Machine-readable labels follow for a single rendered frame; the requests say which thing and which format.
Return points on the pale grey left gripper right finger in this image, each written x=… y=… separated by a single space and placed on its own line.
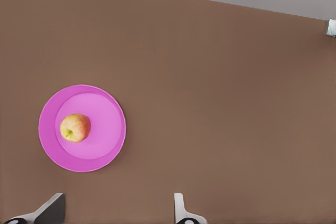
x=181 y=209

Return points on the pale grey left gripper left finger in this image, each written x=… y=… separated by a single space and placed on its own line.
x=50 y=211

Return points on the red yellow apple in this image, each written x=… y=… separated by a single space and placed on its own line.
x=75 y=127

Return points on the pink round plate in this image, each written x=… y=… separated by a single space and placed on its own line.
x=86 y=153

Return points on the silver frame post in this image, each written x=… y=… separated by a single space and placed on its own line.
x=331 y=27

